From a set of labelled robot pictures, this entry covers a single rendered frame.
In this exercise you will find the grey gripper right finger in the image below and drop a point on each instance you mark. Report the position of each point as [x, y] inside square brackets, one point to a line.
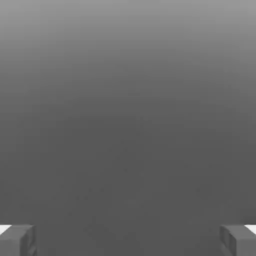
[240, 241]

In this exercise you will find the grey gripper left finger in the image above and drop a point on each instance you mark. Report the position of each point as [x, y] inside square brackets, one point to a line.
[16, 241]

